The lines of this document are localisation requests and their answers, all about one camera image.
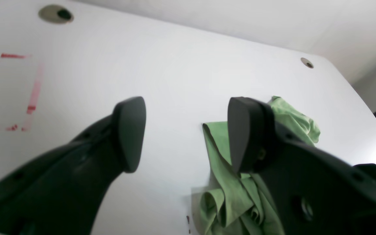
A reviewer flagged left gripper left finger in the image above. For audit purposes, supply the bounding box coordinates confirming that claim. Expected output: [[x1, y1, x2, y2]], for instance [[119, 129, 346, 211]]
[[0, 97, 147, 235]]

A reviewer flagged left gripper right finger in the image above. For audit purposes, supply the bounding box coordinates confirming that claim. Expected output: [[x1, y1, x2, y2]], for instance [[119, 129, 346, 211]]
[[228, 97, 376, 235]]

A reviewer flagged green t-shirt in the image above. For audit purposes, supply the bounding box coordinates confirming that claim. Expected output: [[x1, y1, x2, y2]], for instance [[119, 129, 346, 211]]
[[191, 96, 321, 235]]

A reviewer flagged red tape rectangle marking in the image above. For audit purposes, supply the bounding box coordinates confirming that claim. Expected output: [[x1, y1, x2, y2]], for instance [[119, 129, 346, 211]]
[[0, 53, 43, 132]]

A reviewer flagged left table cable grommet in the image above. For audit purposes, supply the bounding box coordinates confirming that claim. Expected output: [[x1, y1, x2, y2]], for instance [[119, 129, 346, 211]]
[[300, 57, 314, 69]]

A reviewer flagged table cable grommet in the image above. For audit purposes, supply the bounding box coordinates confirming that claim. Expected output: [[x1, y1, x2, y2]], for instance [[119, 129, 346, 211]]
[[38, 4, 74, 24], [300, 57, 314, 69]]

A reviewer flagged right table cable grommet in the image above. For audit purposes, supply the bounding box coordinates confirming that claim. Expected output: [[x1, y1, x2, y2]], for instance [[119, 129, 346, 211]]
[[38, 4, 74, 24]]

